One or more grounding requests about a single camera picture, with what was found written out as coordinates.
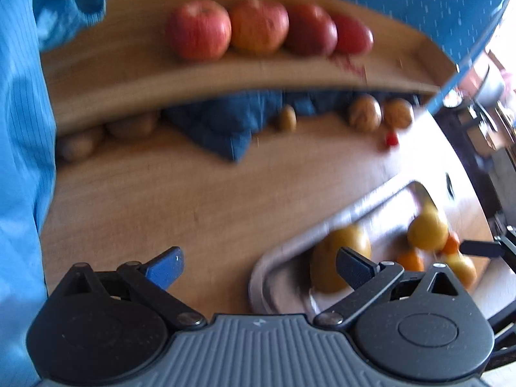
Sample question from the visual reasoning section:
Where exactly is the blue dotted cloth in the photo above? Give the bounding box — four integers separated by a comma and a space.
336, 0, 511, 65

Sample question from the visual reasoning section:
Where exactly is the wooden desk shelf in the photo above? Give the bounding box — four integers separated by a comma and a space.
40, 0, 456, 134

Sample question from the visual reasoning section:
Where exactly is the small yellow mango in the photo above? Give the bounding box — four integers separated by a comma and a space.
443, 252, 477, 290

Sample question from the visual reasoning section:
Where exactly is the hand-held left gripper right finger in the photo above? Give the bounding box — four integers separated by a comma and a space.
314, 247, 470, 330

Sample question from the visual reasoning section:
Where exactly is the red apple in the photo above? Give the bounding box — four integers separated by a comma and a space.
166, 0, 232, 62
284, 3, 338, 57
331, 14, 374, 55
230, 0, 290, 55

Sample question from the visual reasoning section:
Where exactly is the metal tray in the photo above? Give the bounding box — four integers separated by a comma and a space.
248, 181, 492, 315

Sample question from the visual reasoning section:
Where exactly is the dark blue quilted cloth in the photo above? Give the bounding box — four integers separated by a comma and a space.
163, 91, 420, 162

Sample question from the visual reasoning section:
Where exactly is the small orange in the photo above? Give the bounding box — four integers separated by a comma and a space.
397, 249, 425, 272
442, 232, 461, 255

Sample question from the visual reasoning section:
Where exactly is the large brown kiwi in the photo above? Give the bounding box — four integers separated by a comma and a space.
107, 111, 160, 140
56, 127, 105, 162

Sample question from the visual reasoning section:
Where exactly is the small brown kiwi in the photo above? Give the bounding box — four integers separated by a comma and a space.
275, 105, 297, 132

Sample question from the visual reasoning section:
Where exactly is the striped melon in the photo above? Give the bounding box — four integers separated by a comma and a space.
349, 94, 382, 132
383, 98, 414, 130

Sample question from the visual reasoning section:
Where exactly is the light blue coat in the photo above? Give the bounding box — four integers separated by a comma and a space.
0, 0, 107, 387

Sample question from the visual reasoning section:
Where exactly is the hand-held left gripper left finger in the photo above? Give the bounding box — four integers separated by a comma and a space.
60, 247, 207, 330

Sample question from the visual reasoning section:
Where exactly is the round yellow citrus fruit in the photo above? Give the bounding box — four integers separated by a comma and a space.
407, 203, 449, 251

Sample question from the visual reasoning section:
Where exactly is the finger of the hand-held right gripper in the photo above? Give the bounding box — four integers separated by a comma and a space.
460, 239, 516, 259

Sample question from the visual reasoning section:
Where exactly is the large yellow mango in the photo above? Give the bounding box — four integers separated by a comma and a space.
310, 223, 372, 294

